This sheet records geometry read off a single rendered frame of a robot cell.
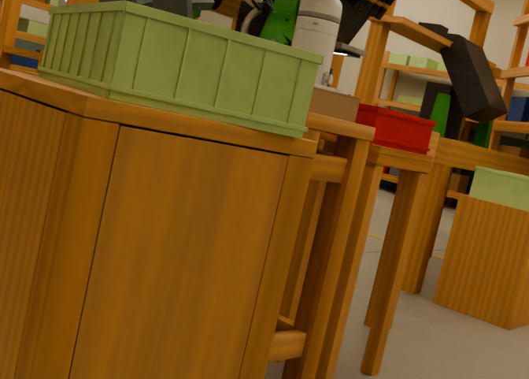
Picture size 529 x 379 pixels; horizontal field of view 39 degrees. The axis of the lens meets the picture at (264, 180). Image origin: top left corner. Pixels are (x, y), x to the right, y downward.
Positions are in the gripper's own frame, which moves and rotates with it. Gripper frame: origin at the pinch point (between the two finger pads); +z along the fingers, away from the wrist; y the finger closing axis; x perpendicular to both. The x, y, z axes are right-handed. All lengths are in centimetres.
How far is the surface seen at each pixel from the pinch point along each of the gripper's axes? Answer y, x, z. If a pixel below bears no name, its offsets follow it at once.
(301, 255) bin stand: -93, 22, 16
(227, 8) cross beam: 25.2, 22.0, 12.7
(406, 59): 537, 124, 764
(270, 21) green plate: -6.6, 0.8, 2.8
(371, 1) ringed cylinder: -6.2, -32.0, 25.2
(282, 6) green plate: -4.1, -5.9, 2.8
